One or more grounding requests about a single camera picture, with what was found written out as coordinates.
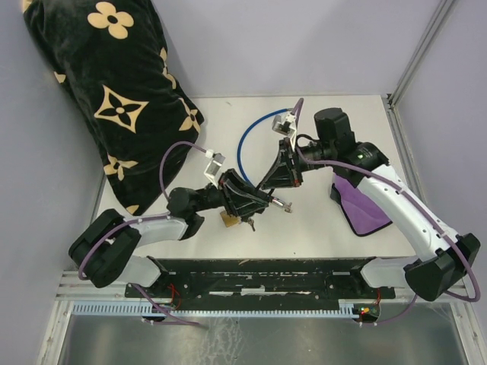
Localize aluminium frame rail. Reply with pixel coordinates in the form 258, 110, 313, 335
387, 0, 458, 110

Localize purple cloth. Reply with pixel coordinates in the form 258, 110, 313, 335
330, 175, 392, 237

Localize long-shackle brass padlock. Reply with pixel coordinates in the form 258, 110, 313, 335
220, 211, 240, 228

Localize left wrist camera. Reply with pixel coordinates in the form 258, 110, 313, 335
204, 149, 225, 186

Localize black floral plush pillow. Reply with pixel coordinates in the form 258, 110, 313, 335
24, 1, 204, 215

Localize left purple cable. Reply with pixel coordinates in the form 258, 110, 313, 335
78, 141, 208, 327

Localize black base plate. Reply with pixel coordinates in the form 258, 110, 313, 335
145, 259, 396, 307

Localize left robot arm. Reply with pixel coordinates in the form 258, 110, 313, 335
68, 169, 272, 297

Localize long padlock keys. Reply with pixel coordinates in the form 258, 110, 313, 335
245, 217, 256, 232

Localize blue cable lock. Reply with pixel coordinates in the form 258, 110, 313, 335
237, 107, 294, 208

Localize blue cable duct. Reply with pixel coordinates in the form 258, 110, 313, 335
72, 296, 358, 319

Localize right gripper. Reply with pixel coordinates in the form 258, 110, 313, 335
259, 139, 332, 191

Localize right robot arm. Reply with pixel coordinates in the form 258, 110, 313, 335
258, 108, 480, 302

